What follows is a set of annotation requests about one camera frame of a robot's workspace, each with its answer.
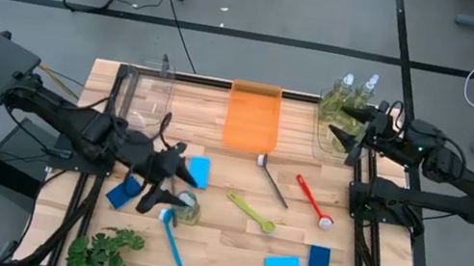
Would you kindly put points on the orange plastic bin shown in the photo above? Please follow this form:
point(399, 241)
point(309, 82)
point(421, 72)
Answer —
point(251, 121)

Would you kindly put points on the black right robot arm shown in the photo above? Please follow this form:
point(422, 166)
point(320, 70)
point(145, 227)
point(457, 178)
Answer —
point(440, 202)

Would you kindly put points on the black aluminium table frame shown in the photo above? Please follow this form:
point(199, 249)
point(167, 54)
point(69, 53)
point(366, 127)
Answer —
point(207, 81)

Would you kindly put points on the red dish brush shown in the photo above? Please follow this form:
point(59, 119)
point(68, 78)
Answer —
point(325, 223)

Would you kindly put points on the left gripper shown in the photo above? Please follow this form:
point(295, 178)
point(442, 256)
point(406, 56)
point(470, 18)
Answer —
point(155, 165)

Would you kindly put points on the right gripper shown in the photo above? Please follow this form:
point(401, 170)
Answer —
point(388, 137)

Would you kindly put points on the clear plastic bin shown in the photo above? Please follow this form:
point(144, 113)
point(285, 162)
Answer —
point(317, 154)
point(145, 97)

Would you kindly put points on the green leafy plant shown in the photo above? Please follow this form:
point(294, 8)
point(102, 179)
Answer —
point(98, 255)

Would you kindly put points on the dark blue sponge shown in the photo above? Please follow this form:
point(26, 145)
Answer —
point(120, 196)
point(319, 264)

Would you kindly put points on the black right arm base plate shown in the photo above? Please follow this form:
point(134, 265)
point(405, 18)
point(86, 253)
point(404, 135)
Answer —
point(353, 209)

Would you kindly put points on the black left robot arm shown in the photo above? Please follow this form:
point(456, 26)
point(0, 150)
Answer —
point(59, 114)

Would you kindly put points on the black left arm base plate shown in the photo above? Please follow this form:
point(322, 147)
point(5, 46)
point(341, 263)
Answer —
point(65, 165)

